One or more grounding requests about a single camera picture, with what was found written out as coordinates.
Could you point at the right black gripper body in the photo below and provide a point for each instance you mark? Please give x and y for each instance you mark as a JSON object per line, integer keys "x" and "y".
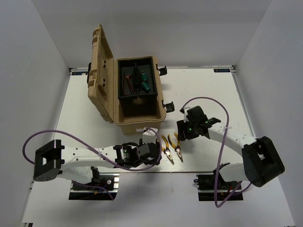
{"x": 190, "y": 129}

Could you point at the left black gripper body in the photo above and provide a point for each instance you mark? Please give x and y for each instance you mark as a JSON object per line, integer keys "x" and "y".
{"x": 155, "y": 161}

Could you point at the yellow black pliers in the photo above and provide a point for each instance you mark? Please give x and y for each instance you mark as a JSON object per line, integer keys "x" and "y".
{"x": 166, "y": 150}
{"x": 176, "y": 146}

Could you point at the tan plastic toolbox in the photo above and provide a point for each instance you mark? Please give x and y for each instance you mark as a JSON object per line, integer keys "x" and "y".
{"x": 130, "y": 115}

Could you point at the green stubby screwdriver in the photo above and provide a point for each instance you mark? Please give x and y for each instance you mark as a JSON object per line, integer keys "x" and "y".
{"x": 145, "y": 87}
{"x": 144, "y": 77}

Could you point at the large brown hex key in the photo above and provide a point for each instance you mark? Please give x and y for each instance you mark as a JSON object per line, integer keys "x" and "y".
{"x": 124, "y": 82}

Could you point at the small brown hex key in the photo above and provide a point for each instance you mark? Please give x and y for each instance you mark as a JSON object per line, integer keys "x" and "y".
{"x": 127, "y": 83}

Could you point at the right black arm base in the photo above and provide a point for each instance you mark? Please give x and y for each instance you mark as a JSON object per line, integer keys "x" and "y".
{"x": 205, "y": 187}

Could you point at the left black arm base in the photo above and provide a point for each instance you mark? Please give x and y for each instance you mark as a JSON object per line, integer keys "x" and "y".
{"x": 105, "y": 190}

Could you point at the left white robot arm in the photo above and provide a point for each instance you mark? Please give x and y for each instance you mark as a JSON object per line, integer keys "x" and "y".
{"x": 54, "y": 160}

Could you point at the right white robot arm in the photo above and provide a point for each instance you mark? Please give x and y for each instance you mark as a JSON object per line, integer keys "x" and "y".
{"x": 261, "y": 162}

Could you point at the black toolbox tray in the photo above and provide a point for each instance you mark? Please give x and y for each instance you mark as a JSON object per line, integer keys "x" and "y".
{"x": 133, "y": 68}

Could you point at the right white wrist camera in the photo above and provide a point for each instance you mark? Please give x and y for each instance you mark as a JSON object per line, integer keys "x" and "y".
{"x": 185, "y": 110}

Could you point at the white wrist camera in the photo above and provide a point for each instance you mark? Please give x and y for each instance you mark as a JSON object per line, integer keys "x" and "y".
{"x": 149, "y": 135}
{"x": 185, "y": 110}

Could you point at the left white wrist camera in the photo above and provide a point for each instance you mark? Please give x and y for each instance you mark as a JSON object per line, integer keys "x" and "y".
{"x": 149, "y": 135}

